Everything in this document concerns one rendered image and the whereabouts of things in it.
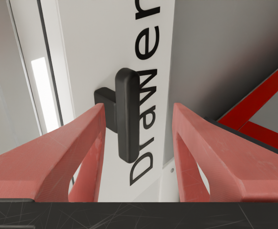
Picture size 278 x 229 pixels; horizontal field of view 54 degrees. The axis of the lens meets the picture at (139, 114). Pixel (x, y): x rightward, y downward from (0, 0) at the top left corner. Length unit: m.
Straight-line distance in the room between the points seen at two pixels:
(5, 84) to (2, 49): 0.02
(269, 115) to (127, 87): 0.30
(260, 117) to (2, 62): 0.34
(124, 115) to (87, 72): 0.04
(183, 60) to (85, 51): 0.15
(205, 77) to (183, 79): 0.06
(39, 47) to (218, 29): 0.24
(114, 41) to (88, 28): 0.03
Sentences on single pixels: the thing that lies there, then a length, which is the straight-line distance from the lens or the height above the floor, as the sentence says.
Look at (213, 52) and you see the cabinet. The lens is 0.37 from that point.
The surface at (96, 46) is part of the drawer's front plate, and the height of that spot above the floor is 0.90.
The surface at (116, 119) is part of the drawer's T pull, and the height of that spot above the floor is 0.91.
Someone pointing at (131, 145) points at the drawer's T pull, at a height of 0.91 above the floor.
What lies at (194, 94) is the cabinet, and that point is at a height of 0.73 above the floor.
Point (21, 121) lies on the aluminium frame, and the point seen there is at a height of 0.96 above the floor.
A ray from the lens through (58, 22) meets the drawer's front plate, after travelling 0.17.
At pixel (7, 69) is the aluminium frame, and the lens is 0.18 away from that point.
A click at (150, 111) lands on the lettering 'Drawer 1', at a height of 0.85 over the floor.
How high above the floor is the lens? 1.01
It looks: 37 degrees down
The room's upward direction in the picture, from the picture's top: 122 degrees counter-clockwise
